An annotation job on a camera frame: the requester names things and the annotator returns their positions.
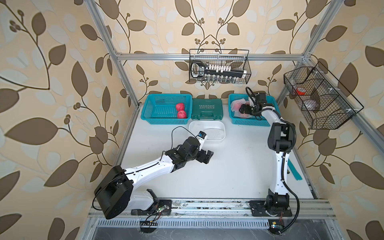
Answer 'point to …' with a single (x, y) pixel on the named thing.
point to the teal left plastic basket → (161, 109)
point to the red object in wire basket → (300, 93)
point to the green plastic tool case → (207, 109)
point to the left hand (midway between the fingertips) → (205, 147)
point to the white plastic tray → (195, 126)
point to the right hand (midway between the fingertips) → (246, 110)
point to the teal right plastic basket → (250, 121)
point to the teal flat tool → (296, 173)
